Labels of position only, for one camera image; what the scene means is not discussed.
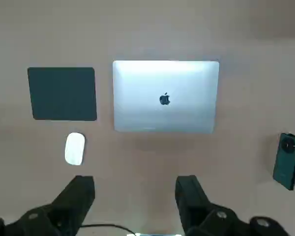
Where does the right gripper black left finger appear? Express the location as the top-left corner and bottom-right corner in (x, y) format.
(0, 175), (96, 236)

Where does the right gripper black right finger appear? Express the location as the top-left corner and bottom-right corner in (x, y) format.
(175, 175), (290, 236)

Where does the white mouse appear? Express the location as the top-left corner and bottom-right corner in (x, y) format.
(64, 132), (87, 166)

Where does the green model phone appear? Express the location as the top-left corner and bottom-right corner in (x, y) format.
(271, 132), (295, 191)

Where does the silver laptop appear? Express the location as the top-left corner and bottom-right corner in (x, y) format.
(112, 59), (220, 135)

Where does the dark mouse pad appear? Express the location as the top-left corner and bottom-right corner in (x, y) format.
(27, 66), (98, 122)

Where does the thin black wire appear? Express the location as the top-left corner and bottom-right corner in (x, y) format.
(80, 223), (140, 236)

